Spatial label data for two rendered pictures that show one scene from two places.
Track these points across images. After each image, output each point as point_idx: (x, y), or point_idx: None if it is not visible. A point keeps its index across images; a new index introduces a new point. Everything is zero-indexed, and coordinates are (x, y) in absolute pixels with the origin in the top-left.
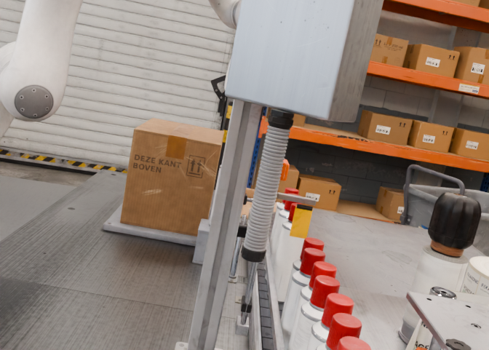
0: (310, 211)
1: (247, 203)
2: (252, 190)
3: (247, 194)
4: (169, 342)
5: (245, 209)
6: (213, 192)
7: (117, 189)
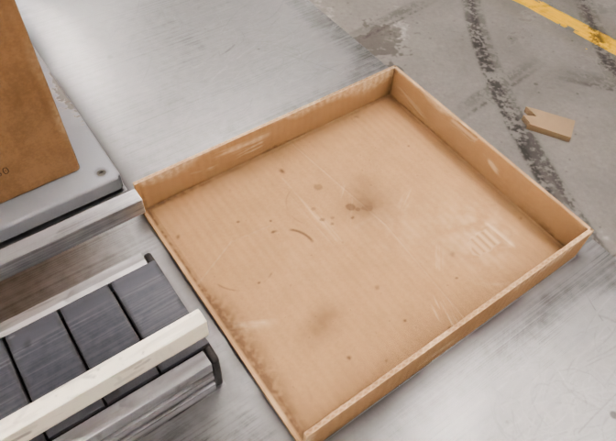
0: None
1: (358, 171)
2: (453, 121)
3: (436, 126)
4: None
5: (273, 210)
6: (344, 70)
7: None
